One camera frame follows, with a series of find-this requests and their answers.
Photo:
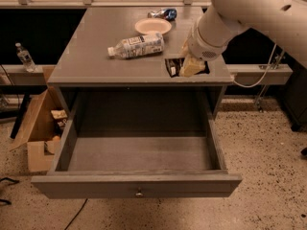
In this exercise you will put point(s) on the white paper bowl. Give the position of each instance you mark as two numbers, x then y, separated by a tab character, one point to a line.
153	25

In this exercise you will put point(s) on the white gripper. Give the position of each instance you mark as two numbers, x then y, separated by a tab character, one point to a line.
202	48

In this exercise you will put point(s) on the grey open top drawer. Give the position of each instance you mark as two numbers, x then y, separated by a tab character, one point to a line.
118	141

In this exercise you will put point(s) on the metal drawer knob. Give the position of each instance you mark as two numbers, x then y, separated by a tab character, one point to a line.
139	193

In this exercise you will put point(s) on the grey cabinet counter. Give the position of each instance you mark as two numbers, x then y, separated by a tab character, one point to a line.
85	61

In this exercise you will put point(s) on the open cardboard box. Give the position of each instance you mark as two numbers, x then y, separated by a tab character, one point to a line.
38	131

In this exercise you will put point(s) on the small upright water bottle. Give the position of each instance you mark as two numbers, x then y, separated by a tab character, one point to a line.
25	57

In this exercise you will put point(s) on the metal railing shelf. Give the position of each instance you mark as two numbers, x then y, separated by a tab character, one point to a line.
245	74

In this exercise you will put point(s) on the clear plastic water bottle lying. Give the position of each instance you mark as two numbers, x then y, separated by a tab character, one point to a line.
136	47

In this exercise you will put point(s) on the snack box inside carton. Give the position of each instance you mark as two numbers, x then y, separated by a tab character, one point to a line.
60	117

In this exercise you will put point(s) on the black rxbar chocolate bar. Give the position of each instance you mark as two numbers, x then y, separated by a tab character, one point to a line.
173	66

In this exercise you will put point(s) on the blue silver chip bag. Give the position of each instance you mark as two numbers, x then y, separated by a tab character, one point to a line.
169	14

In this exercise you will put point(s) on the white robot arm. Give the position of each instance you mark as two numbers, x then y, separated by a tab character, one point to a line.
283	21

